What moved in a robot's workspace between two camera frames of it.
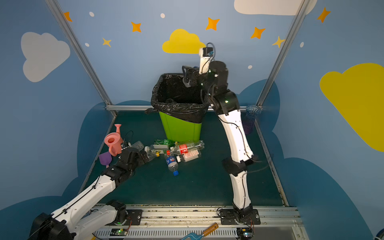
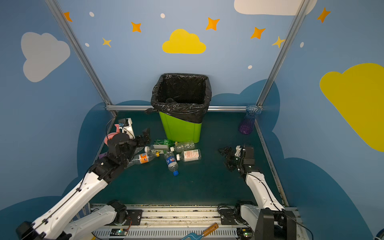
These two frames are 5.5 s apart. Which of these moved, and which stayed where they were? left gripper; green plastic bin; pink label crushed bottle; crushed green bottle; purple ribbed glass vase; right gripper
Moved: right gripper; left gripper
Stayed: pink label crushed bottle; green plastic bin; purple ribbed glass vase; crushed green bottle
